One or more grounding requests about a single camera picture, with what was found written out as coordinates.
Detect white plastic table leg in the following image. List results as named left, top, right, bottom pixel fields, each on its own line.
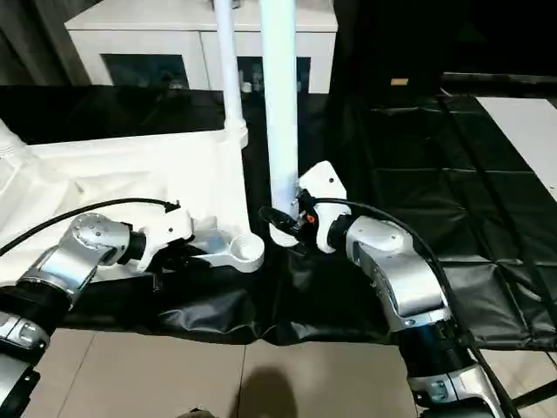
left=211, top=0, right=250, bottom=138
left=258, top=0, right=302, bottom=249
left=0, top=118, right=28, bottom=158

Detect white plastic table top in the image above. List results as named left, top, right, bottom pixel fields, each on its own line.
left=0, top=124, right=266, bottom=287

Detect black mat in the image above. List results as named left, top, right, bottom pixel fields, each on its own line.
left=0, top=83, right=557, bottom=352

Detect white cabinet with glass doors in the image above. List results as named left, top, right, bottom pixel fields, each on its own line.
left=64, top=0, right=339, bottom=96

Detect white flat panel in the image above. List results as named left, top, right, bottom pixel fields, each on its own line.
left=475, top=95, right=557, bottom=198

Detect black metal bar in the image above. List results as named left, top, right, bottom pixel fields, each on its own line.
left=440, top=72, right=557, bottom=87

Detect grey curtain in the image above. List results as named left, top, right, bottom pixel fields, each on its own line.
left=0, top=0, right=95, bottom=87

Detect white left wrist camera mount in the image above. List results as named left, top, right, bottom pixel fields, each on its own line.
left=133, top=207, right=195, bottom=276

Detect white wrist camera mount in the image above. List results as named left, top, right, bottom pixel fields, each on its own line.
left=297, top=159, right=352, bottom=254
left=133, top=207, right=195, bottom=276

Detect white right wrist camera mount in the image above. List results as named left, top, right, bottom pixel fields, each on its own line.
left=297, top=159, right=352, bottom=254

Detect black folding table frame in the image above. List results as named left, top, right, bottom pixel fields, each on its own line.
left=507, top=381, right=557, bottom=413

